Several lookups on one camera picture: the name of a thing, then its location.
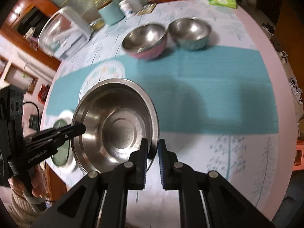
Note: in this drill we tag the patterned white deep plate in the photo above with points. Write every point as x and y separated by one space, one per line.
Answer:
105 70

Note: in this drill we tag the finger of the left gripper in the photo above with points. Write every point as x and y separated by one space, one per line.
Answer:
53 137

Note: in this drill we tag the teal canister brown lid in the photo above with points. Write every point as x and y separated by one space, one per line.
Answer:
111 13

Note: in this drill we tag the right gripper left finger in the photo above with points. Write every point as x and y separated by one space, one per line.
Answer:
99 199

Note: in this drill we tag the tree print tablecloth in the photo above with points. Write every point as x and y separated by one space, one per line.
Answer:
228 107

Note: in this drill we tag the white pill bottle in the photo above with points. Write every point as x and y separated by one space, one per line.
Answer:
126 8

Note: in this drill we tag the gold blister pack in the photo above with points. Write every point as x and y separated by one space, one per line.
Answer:
147 9

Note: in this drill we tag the large steel bowl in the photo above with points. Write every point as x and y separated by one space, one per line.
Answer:
118 115

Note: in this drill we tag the left hand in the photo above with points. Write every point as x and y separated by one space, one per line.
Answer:
39 186

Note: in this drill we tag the small glass jar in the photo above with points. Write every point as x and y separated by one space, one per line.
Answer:
97 24

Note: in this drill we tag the pink steel bowl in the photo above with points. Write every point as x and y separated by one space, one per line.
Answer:
146 42

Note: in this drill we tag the large white plate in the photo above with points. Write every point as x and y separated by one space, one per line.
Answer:
63 161

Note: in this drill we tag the white clear storage box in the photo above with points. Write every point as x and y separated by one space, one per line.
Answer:
64 34

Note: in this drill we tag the small green steel bowl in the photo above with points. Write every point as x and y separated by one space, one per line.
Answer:
189 33

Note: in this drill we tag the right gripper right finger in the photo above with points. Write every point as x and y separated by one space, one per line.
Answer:
206 199

